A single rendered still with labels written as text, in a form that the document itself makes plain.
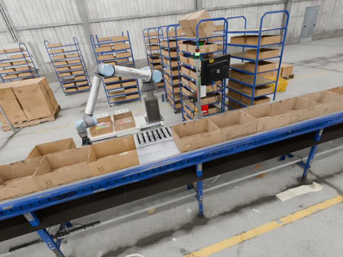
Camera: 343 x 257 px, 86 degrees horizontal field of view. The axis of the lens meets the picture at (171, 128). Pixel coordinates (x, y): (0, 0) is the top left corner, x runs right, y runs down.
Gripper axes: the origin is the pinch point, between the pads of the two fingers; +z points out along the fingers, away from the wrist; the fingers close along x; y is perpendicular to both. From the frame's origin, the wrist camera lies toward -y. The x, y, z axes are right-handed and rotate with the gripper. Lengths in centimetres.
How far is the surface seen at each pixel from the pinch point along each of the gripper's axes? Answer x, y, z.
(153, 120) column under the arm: -83, 50, 3
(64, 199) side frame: 12, -65, -2
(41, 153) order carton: 56, 22, 0
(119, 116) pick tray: -36, 83, 0
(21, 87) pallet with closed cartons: 188, 349, -18
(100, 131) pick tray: -9.5, 44.5, -0.7
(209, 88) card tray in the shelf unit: -182, 74, -20
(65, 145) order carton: 28.1, 21.7, -3.1
